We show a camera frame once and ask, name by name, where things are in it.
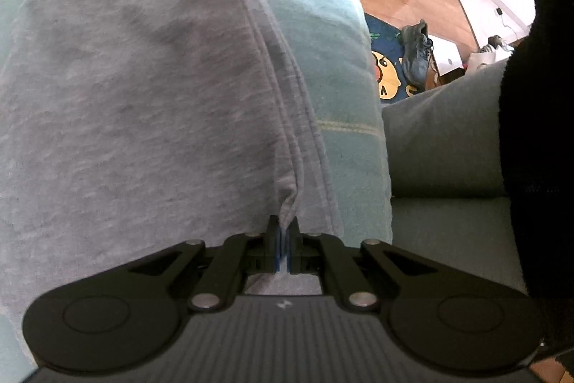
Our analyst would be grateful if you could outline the grey pants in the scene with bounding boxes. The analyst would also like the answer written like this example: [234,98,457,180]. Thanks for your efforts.
[0,0,346,316]

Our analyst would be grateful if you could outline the white box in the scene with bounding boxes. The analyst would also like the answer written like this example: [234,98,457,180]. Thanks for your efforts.
[429,35,465,79]

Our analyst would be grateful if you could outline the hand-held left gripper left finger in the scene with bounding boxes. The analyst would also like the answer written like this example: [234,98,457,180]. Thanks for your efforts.
[76,215,282,313]

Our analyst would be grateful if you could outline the person's black top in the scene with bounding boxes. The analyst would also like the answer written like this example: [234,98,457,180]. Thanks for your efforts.
[495,0,574,361]

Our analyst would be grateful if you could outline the light blue checked bed sheet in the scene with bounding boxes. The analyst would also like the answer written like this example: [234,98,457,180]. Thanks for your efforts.
[0,0,393,249]

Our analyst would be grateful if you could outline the person's grey trouser leg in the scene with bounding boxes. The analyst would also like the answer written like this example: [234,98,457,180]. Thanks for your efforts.
[381,57,530,298]

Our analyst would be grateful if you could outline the blue cartoon rug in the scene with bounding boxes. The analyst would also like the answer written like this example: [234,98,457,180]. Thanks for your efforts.
[363,13,442,101]

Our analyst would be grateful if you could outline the grey shoe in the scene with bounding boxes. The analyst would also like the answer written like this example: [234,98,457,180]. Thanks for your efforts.
[399,19,436,85]

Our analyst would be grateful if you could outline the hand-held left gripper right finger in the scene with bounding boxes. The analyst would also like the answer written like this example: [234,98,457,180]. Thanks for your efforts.
[287,217,489,313]

